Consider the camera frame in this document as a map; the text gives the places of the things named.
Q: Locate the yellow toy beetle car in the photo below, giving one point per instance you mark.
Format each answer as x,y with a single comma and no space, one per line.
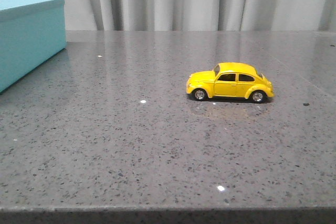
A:
230,80

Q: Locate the light blue storage box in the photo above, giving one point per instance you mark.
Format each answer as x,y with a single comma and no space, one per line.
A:
32,31

